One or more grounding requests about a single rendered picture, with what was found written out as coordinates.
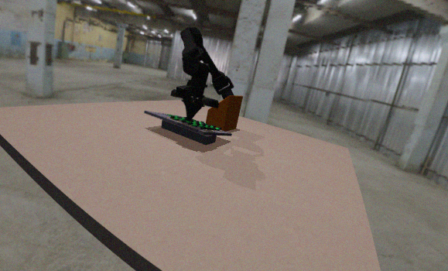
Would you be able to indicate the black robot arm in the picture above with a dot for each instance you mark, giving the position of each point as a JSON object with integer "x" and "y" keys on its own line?
{"x": 193, "y": 53}

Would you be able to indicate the grey switch panel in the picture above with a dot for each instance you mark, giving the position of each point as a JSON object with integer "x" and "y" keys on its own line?
{"x": 195, "y": 130}

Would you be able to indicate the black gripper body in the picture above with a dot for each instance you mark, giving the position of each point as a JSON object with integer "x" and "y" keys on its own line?
{"x": 201, "y": 100}

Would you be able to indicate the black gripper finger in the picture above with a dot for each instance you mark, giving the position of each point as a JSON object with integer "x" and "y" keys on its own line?
{"x": 194, "y": 108}
{"x": 187, "y": 106}

